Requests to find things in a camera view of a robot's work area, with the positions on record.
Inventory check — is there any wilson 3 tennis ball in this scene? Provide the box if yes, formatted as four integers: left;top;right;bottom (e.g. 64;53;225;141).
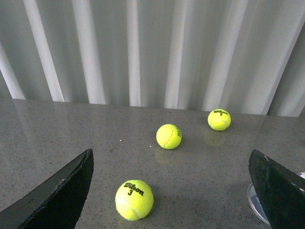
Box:
207;109;231;131
115;180;154;221

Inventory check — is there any Head tennis ball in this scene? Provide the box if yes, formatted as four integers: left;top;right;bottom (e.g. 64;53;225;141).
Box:
156;124;182;150

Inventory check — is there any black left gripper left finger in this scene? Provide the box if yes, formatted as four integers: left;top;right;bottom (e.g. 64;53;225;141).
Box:
0;149;94;229

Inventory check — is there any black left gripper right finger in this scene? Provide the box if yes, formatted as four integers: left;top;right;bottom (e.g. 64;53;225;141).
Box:
249;150;305;229

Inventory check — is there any Wilson 3 tennis ball far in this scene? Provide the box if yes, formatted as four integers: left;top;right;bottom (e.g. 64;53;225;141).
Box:
207;109;231;131

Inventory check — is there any clear blue Wilson tennis can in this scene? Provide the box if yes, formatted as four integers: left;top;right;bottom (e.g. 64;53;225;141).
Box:
247;173;305;229

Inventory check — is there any white pleated curtain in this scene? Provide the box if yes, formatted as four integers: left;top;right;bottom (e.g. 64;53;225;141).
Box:
0;0;305;117

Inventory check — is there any Wilson 3 tennis ball near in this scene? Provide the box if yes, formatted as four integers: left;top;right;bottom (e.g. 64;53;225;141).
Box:
115;180;154;221

